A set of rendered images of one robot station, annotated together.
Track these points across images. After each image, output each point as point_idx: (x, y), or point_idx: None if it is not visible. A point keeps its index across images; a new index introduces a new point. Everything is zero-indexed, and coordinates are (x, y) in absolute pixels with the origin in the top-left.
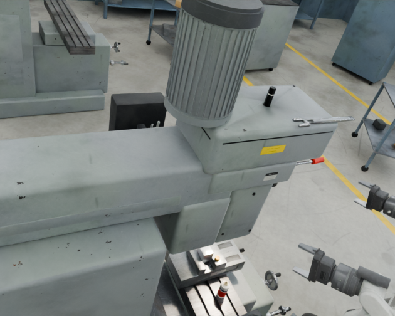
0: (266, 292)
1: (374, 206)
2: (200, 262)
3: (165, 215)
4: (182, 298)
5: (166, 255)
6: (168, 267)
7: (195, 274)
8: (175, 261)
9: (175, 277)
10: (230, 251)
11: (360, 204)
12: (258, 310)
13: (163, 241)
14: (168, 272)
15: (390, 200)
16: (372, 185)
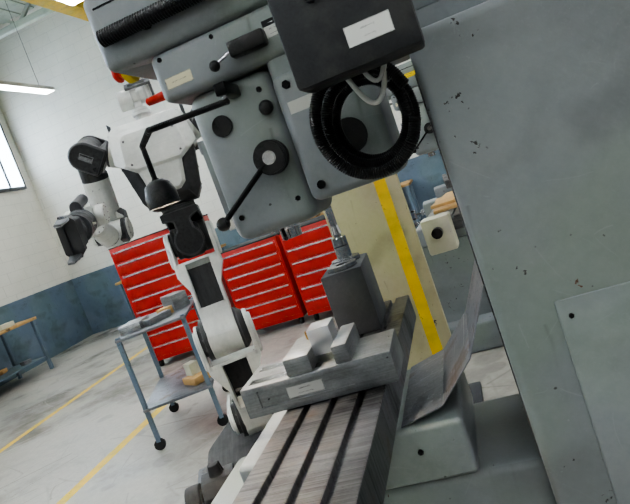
0: (239, 465)
1: (84, 238)
2: (343, 329)
3: (389, 111)
4: (402, 384)
5: (389, 415)
6: (397, 422)
7: (362, 337)
8: (384, 344)
9: (399, 352)
10: (268, 372)
11: (79, 256)
12: (322, 277)
13: (379, 410)
14: (401, 416)
15: (79, 214)
16: (63, 215)
